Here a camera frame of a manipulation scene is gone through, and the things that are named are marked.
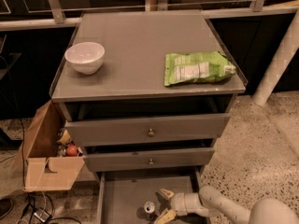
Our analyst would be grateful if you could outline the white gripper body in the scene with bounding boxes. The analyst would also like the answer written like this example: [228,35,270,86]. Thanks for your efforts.
[170,193,201,217]

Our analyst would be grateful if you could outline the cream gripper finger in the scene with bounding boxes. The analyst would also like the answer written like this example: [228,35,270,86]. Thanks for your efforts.
[154,208,176,224]
[159,189,175,200]

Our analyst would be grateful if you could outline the silver redbull can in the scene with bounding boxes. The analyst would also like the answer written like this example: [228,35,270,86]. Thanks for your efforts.
[143,201,155,220]

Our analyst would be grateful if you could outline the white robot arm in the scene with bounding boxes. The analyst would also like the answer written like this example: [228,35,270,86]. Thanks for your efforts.
[154,186,299,224]

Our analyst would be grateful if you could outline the grey bottom drawer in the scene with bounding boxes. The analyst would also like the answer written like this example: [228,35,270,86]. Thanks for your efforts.
[96,168,210,224]

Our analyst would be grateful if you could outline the grey top drawer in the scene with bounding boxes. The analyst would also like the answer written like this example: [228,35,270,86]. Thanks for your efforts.
[65,113,231,147]

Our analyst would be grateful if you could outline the grey drawer cabinet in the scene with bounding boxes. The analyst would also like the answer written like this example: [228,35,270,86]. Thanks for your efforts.
[49,10,249,224]

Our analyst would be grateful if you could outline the red apple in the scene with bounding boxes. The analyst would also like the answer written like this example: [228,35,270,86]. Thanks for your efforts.
[66,145,78,157]

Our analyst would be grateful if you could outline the crumpled snack wrapper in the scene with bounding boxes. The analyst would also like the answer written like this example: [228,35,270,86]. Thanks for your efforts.
[57,129,72,147]

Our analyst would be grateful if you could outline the brown cardboard box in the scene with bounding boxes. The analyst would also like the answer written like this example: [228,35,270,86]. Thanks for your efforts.
[13,101,84,192]

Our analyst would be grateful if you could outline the green chip bag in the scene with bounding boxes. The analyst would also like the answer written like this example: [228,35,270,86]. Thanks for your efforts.
[164,51,236,87]

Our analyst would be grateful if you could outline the white ceramic bowl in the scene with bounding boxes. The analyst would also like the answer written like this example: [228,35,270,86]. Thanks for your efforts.
[64,42,105,75]

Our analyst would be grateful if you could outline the metal railing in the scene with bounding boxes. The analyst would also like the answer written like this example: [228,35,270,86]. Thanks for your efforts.
[0,0,298,32]

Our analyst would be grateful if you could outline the black floor cables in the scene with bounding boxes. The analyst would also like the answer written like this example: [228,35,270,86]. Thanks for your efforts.
[0,119,82,224]

